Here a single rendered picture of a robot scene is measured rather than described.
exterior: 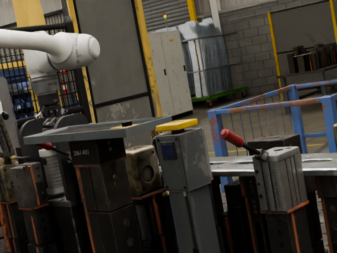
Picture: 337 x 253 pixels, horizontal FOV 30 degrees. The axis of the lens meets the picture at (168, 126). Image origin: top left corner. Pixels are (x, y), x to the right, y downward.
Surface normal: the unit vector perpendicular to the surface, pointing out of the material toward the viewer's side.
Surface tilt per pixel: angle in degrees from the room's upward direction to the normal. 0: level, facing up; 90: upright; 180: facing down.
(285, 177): 90
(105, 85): 92
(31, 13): 90
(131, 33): 90
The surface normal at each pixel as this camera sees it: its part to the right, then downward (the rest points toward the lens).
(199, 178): 0.71, -0.06
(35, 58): -0.41, 0.17
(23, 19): -0.68, 0.19
